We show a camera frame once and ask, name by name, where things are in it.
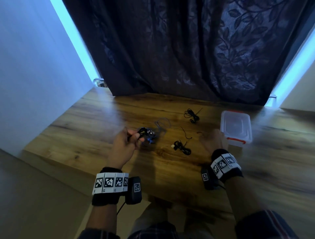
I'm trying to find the person's left hand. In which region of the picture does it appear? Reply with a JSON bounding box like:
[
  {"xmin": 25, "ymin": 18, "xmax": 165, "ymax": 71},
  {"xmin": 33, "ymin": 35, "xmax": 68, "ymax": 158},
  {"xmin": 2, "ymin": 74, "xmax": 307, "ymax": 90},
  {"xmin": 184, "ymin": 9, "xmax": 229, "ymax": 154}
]
[{"xmin": 107, "ymin": 126, "xmax": 146, "ymax": 171}]

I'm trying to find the person's right hand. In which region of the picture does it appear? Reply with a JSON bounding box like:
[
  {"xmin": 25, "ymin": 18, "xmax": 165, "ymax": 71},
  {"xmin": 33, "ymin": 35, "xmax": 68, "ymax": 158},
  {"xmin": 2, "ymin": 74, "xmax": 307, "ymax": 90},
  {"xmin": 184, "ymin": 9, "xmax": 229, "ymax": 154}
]
[{"xmin": 199, "ymin": 129, "xmax": 229, "ymax": 157}]

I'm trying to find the clear plastic box red handle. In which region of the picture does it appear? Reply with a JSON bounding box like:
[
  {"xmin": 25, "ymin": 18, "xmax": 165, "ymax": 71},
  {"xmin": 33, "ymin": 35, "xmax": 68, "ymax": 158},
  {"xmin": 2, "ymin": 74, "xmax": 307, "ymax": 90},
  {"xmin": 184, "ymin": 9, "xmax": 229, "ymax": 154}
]
[{"xmin": 220, "ymin": 110, "xmax": 253, "ymax": 148}]

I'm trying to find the black cable with yellow plug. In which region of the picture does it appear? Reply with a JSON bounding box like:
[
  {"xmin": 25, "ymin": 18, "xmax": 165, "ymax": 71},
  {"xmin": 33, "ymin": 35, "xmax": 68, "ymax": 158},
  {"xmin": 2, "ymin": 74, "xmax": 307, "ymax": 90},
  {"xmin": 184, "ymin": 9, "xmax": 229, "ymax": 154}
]
[{"xmin": 171, "ymin": 140, "xmax": 192, "ymax": 156}]

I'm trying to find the blue cable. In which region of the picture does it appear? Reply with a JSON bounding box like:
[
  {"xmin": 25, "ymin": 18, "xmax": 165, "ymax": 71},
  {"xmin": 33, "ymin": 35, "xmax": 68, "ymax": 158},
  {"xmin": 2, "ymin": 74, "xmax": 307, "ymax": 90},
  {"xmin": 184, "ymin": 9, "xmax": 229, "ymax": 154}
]
[{"xmin": 144, "ymin": 117, "xmax": 171, "ymax": 146}]

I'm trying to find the person's right forearm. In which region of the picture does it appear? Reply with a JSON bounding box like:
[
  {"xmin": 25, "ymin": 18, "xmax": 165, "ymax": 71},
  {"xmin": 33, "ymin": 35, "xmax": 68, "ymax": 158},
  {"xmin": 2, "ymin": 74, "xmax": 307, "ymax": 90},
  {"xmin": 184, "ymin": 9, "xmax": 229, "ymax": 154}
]
[{"xmin": 225, "ymin": 177, "xmax": 262, "ymax": 222}]

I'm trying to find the person's left forearm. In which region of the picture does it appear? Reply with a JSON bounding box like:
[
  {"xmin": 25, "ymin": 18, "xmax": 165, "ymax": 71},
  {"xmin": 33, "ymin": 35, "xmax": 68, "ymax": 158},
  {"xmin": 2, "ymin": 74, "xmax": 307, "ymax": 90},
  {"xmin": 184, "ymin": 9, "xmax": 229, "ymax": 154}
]
[{"xmin": 85, "ymin": 204, "xmax": 118, "ymax": 233}]

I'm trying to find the right wristband with marker tags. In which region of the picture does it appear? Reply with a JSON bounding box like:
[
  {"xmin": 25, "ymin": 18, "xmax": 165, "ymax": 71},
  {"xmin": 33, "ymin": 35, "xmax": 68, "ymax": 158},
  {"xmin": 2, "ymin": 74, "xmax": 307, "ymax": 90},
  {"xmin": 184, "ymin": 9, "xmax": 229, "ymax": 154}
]
[{"xmin": 210, "ymin": 148, "xmax": 244, "ymax": 184}]

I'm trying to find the wristband with marker tags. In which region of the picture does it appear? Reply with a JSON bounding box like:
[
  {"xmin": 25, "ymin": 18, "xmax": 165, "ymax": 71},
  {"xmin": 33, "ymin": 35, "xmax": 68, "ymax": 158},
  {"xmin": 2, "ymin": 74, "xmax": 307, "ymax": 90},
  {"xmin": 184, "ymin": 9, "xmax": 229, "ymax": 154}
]
[
  {"xmin": 210, "ymin": 148, "xmax": 244, "ymax": 184},
  {"xmin": 91, "ymin": 167, "xmax": 130, "ymax": 207}
]

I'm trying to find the left wristband with marker tags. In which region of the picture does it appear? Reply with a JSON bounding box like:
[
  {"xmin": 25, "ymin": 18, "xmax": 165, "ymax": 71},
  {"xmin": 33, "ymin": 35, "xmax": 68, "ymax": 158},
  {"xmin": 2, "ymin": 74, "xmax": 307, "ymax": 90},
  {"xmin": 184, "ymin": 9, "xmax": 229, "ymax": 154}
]
[{"xmin": 91, "ymin": 167, "xmax": 130, "ymax": 207}]

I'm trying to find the dark leaf-patterned curtain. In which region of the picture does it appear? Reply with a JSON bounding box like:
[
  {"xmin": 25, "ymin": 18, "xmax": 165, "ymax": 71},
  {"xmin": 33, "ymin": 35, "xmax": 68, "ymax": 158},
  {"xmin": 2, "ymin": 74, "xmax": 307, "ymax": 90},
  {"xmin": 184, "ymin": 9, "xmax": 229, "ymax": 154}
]
[{"xmin": 61, "ymin": 0, "xmax": 315, "ymax": 106}]

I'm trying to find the black twist tie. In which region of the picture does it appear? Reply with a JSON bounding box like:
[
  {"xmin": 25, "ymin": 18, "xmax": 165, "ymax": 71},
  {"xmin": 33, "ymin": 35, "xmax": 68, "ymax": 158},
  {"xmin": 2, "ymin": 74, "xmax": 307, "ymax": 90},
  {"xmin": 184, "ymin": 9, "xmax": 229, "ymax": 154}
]
[{"xmin": 180, "ymin": 126, "xmax": 193, "ymax": 141}]

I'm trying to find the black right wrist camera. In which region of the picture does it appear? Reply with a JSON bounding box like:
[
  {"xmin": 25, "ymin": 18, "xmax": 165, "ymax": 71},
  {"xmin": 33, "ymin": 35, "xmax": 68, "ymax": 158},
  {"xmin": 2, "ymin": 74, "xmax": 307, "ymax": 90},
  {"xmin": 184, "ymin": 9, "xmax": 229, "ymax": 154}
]
[{"xmin": 200, "ymin": 165, "xmax": 219, "ymax": 191}]

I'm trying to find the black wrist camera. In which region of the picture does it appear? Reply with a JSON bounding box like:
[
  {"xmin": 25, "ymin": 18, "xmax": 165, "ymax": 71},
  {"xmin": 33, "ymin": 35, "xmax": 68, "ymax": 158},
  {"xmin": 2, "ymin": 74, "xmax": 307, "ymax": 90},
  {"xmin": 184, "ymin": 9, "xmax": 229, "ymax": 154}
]
[
  {"xmin": 200, "ymin": 165, "xmax": 219, "ymax": 191},
  {"xmin": 126, "ymin": 176, "xmax": 142, "ymax": 206}
]

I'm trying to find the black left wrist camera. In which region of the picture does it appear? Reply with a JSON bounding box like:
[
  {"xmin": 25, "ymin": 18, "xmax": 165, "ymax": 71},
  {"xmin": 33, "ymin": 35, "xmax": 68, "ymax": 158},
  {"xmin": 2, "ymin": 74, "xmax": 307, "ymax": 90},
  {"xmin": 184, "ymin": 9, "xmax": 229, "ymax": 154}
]
[{"xmin": 126, "ymin": 176, "xmax": 142, "ymax": 206}]

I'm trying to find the white window frame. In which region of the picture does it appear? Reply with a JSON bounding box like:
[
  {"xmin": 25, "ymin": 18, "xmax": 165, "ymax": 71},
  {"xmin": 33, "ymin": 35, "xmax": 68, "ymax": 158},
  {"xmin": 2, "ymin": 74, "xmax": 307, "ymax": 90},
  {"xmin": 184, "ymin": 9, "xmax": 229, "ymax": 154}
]
[{"xmin": 50, "ymin": 0, "xmax": 108, "ymax": 88}]

